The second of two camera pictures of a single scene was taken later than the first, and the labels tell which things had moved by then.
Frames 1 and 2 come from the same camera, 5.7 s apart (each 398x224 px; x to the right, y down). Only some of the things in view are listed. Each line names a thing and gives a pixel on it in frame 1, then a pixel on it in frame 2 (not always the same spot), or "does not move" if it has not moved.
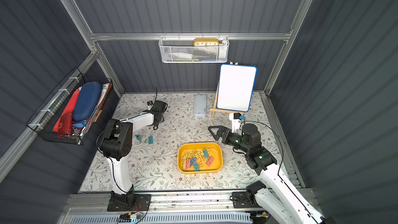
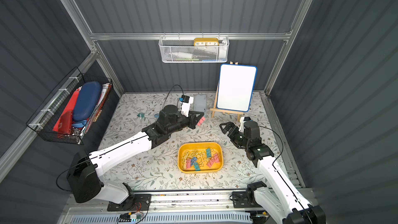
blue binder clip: x=193 y=160 does not move
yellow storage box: x=198 y=157 does not move
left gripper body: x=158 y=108 -> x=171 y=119
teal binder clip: x=196 y=167 does not move
